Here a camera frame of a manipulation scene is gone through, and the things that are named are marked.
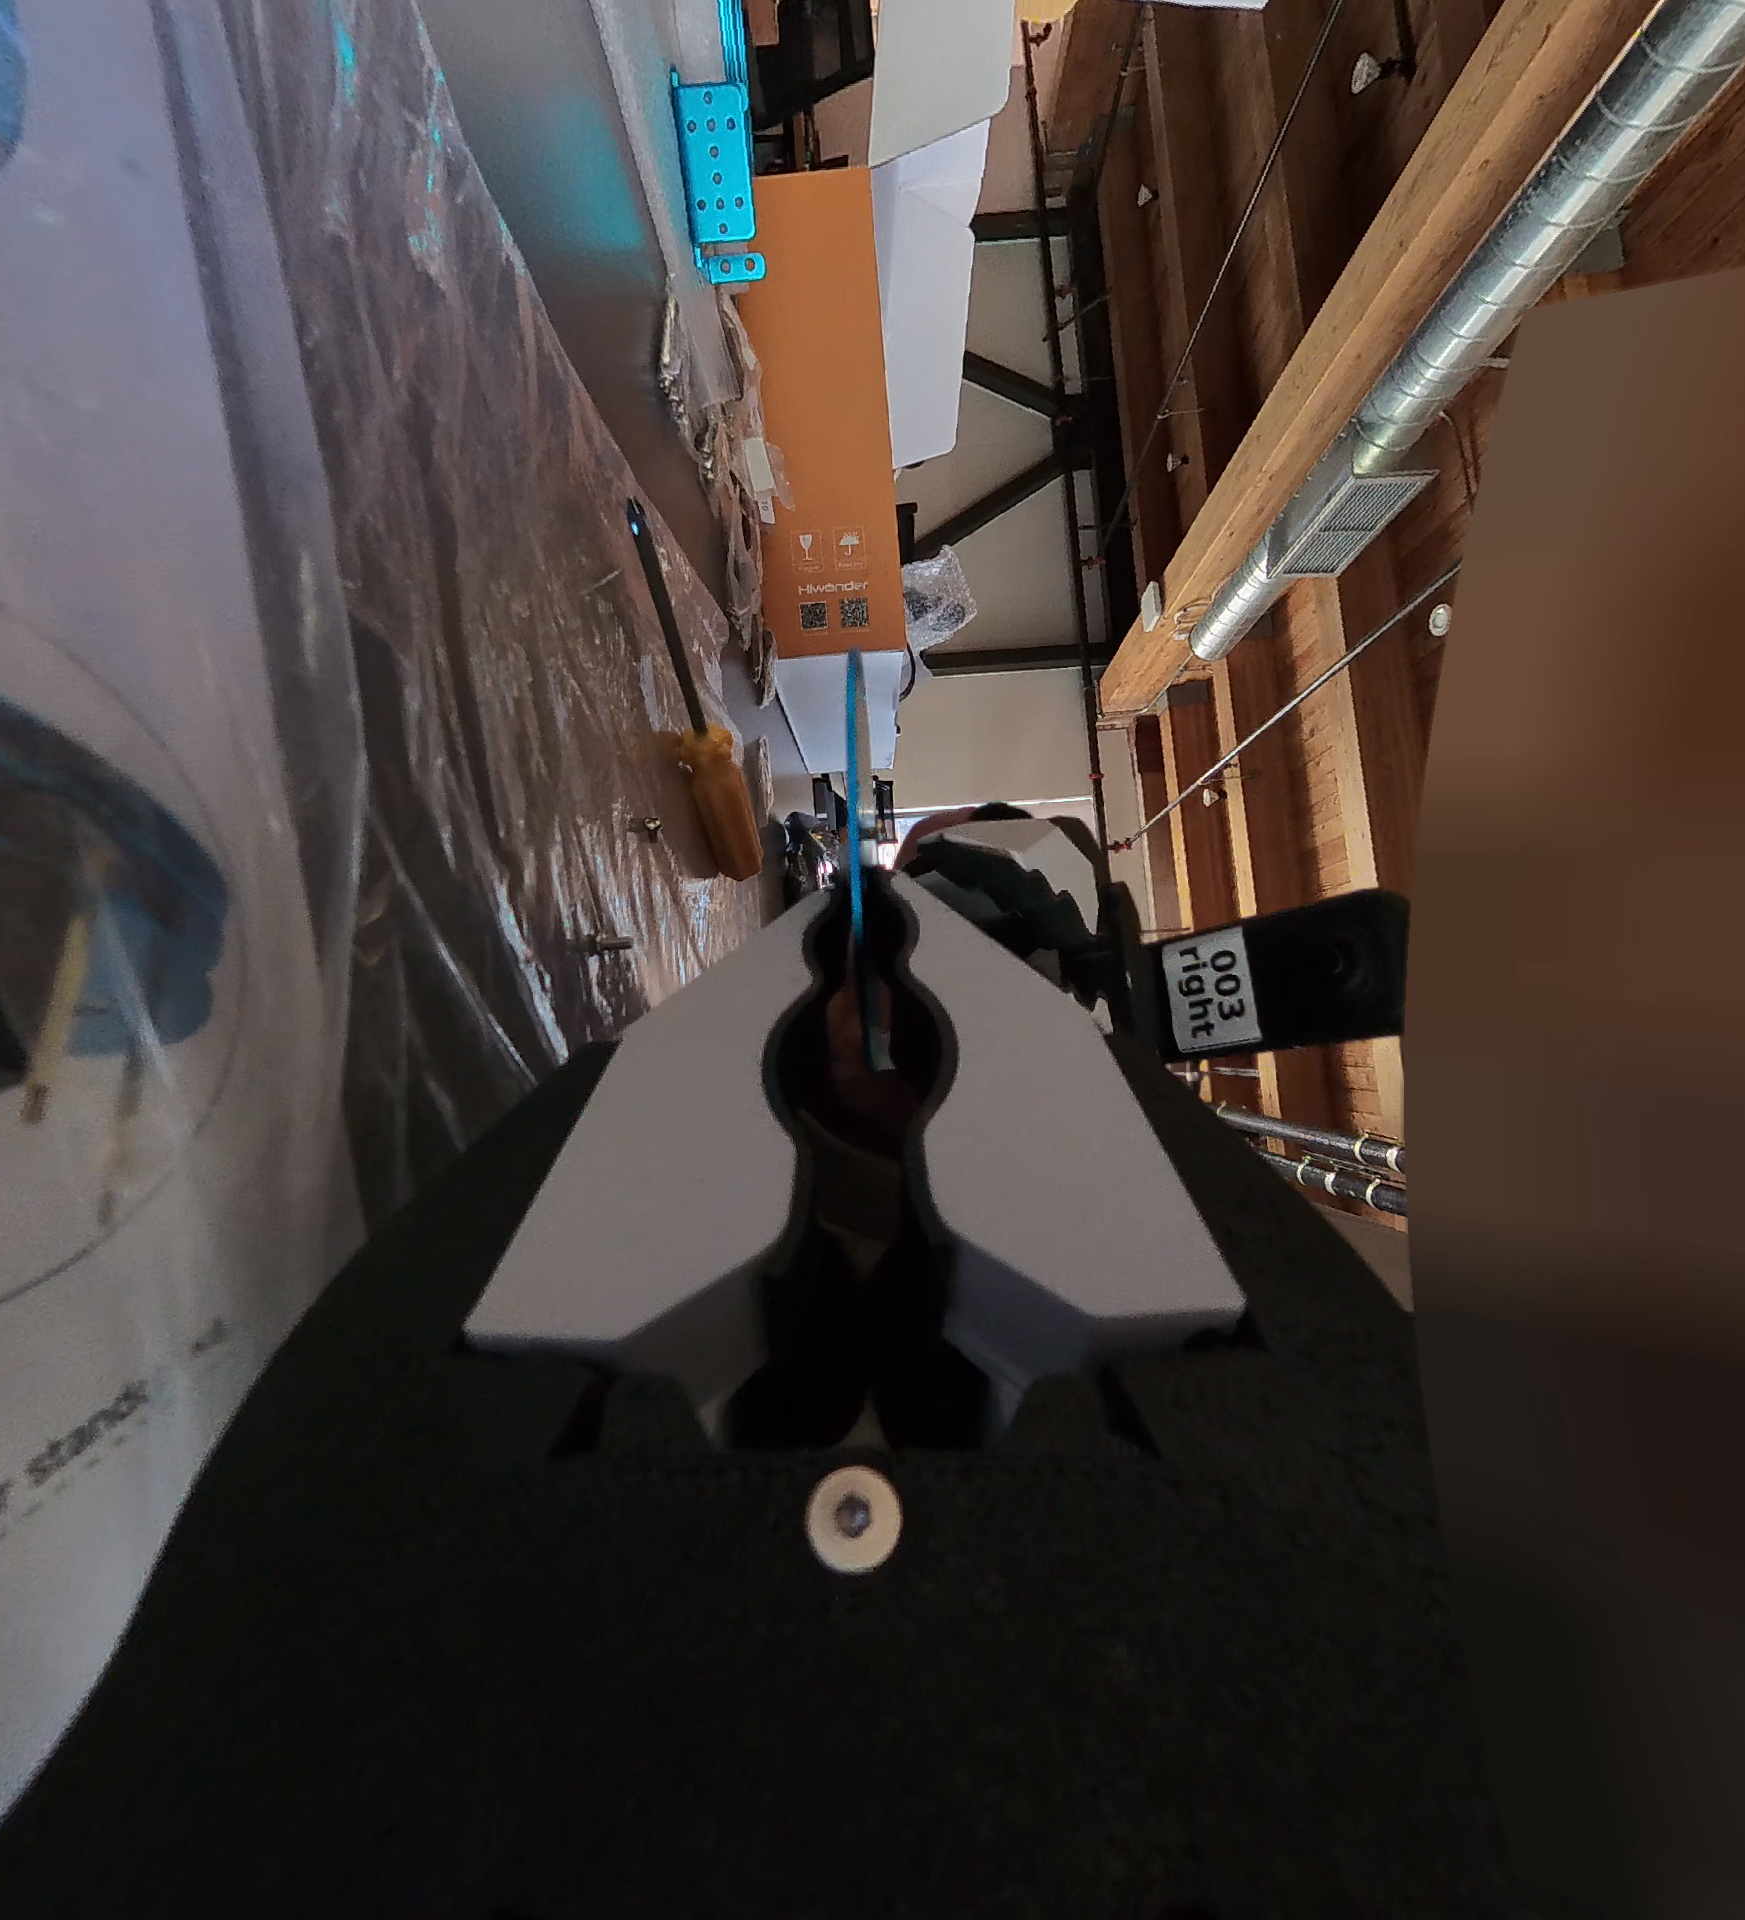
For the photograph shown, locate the clear plastic bag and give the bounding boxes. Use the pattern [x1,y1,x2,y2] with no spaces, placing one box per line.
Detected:
[213,0,814,1201]

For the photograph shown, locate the silver ventilation duct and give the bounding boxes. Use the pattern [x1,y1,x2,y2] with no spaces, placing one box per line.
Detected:
[1186,0,1745,663]

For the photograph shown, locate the wooden ceiling beam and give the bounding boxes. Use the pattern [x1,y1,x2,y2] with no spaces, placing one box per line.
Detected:
[1097,0,1707,720]

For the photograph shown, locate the bubble wrap bag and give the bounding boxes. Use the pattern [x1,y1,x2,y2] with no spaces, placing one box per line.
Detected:
[898,547,981,659]

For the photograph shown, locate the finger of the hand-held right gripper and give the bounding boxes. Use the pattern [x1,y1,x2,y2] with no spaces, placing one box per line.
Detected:
[948,804,1108,903]

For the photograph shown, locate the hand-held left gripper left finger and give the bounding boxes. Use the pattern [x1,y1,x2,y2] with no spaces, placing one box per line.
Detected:
[463,884,853,1447]

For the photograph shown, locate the orange cardboard box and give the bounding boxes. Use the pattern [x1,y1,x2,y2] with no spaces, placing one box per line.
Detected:
[744,0,1023,774]

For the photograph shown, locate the black steel truss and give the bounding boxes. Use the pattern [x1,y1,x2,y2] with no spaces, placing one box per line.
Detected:
[910,211,1129,782]

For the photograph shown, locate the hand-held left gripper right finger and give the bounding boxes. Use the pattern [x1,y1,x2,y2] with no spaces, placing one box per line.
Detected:
[878,874,1257,1447]

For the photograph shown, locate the blue perforated bracket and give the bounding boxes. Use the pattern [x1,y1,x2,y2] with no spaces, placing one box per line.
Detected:
[673,73,770,289]

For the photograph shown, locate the pile of small screw bags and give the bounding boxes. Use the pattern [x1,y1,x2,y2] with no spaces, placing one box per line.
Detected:
[655,285,795,707]

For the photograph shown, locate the orange handle screwdriver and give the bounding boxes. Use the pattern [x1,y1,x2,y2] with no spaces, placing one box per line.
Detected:
[625,502,767,881]

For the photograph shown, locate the blue round metal disc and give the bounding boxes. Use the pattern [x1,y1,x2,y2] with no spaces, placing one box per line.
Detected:
[843,649,891,1075]

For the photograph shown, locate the metal ceiling pipes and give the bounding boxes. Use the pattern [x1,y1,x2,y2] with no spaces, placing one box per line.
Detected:
[1215,1102,1409,1213]

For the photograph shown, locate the assembly guide booklet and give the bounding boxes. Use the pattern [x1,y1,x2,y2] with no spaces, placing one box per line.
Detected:
[0,0,373,1867]

